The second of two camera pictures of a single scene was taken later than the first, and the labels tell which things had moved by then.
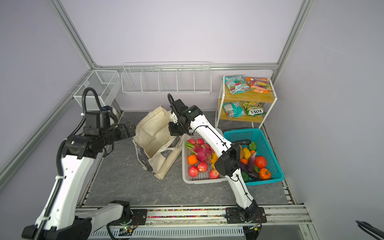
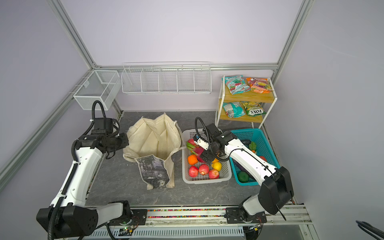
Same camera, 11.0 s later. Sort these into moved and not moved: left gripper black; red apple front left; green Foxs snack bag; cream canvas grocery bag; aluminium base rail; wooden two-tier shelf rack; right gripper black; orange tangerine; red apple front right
Moved: left gripper black; right gripper black; cream canvas grocery bag
Not moved: red apple front left; wooden two-tier shelf rack; aluminium base rail; red apple front right; green Foxs snack bag; orange tangerine
